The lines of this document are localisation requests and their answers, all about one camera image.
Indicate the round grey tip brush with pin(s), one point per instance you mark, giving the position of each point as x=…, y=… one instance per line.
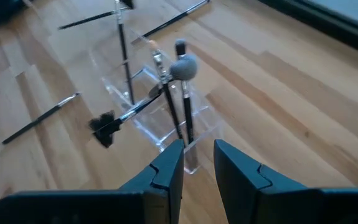
x=183, y=67

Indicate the medium black makeup brush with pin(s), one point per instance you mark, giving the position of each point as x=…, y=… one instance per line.
x=187, y=115

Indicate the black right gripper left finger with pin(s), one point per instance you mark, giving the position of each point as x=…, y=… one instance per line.
x=153, y=193

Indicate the clear acrylic organizer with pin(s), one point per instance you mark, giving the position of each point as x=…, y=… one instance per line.
x=147, y=130

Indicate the large fluffy powder brush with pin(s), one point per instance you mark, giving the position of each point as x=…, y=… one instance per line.
x=104, y=129

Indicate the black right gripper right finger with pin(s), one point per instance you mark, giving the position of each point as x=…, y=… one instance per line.
x=259, y=199

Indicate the black aluminium table frame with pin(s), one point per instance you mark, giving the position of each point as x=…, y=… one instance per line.
x=337, y=25

